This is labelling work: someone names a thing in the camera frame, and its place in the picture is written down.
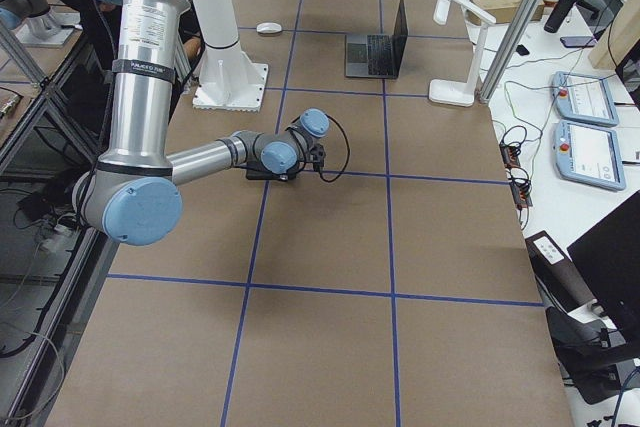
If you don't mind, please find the seated person in black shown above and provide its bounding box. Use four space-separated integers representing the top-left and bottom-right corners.
42 0 204 148

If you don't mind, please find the black water bottle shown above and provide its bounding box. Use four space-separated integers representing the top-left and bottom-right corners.
543 0 583 34

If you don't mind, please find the black mouse pad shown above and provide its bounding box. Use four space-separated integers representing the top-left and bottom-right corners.
245 170 298 182

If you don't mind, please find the black monitor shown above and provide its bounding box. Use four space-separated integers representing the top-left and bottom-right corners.
568 193 639 340

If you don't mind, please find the far teach pendant tablet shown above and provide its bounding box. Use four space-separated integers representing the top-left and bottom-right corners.
551 71 619 127

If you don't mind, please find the near teach pendant tablet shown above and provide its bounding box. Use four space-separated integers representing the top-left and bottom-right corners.
553 120 627 191

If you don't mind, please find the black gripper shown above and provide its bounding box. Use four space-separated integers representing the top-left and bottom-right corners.
279 144 326 181

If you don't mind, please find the white camera stand column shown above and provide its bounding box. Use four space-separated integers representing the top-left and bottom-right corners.
193 0 269 111

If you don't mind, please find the grey laptop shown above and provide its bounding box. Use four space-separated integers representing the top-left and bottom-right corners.
344 0 408 79

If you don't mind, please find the teach pendant tablet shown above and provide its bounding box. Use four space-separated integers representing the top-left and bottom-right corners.
553 120 627 191
551 71 619 127

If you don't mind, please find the smartphone on desk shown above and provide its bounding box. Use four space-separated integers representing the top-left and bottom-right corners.
560 36 597 49

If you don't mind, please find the white computer mouse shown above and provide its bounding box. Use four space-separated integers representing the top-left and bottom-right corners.
256 22 283 35

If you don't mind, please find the cardboard box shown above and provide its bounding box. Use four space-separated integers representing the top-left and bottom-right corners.
466 0 545 25

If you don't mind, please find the aluminium frame post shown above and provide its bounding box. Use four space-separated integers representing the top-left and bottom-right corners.
478 0 539 104

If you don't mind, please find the white desk lamp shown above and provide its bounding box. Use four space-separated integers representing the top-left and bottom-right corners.
428 0 498 108

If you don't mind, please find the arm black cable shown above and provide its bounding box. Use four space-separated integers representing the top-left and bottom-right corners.
289 116 350 184

